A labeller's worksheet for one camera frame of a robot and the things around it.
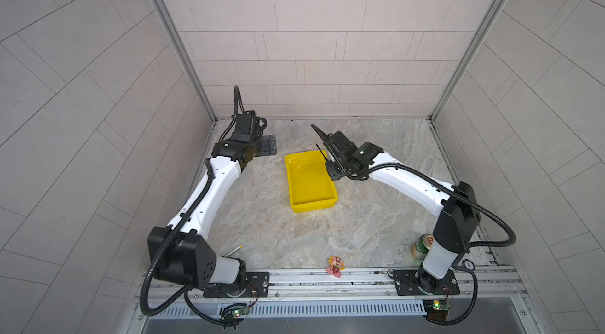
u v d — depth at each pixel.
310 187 0.92
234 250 0.77
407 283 0.71
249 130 0.60
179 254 0.39
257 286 0.70
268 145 0.71
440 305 0.68
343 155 0.61
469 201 0.45
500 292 0.71
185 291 0.43
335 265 0.73
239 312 0.65
